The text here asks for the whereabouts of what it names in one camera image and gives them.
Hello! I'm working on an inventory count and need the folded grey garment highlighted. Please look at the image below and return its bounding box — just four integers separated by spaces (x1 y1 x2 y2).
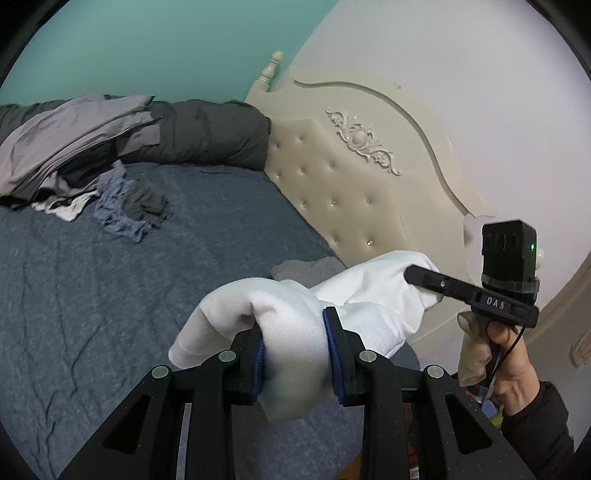
270 257 346 288

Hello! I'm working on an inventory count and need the black and white garment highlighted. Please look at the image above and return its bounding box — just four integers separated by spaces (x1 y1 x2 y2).
31 191 99 222

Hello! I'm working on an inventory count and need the cream tufted headboard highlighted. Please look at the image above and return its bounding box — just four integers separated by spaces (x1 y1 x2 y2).
246 52 590 354

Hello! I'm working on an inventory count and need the person's dark-sleeved right forearm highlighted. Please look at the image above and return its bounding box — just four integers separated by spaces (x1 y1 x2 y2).
501 381 575 479

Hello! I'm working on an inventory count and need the dark grey rolled duvet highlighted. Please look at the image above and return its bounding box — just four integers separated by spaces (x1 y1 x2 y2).
0 97 273 172

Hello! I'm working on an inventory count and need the grey shirt pile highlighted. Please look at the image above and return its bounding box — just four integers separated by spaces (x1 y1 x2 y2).
1 93 160 205

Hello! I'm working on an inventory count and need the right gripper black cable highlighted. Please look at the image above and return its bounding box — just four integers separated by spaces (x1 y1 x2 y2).
484 322 528 405

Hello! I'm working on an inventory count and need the blue-grey crumpled garment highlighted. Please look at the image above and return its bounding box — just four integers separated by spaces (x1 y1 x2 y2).
93 169 173 243

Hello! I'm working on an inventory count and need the person's right hand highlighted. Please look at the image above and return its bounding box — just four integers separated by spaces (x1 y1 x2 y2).
458 311 540 415

